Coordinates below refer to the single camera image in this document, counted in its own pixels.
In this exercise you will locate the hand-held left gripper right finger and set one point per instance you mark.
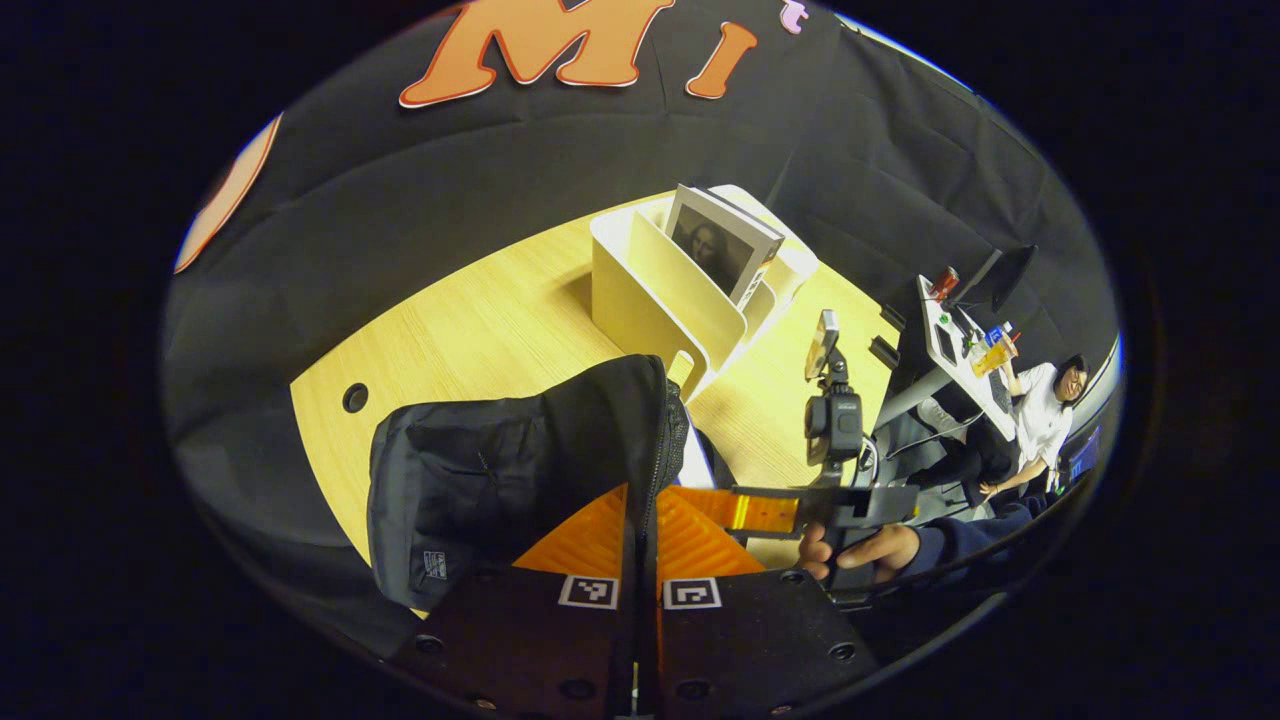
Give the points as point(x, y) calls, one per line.
point(700, 650)

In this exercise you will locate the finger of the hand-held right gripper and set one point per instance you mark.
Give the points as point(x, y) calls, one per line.
point(760, 510)

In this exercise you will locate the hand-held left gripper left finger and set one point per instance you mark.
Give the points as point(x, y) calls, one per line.
point(600, 650)

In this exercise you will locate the black schoolbag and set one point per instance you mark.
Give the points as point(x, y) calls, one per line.
point(470, 480)

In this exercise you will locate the grey portrait cover book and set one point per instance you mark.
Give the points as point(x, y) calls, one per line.
point(715, 245)

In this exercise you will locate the white bookshelf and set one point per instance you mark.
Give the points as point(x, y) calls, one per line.
point(640, 300)

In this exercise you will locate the small black block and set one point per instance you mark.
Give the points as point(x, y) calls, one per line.
point(884, 352)
point(893, 317)

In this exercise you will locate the white office desk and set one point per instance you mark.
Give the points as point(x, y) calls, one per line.
point(935, 315)

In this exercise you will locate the red cup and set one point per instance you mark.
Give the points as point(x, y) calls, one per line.
point(945, 283)

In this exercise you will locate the blue white carton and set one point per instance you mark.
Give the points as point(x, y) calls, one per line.
point(998, 332)

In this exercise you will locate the black computer monitor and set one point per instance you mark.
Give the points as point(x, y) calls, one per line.
point(1005, 275)

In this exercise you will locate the black backdrop cloth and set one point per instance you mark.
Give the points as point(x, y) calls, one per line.
point(450, 180)

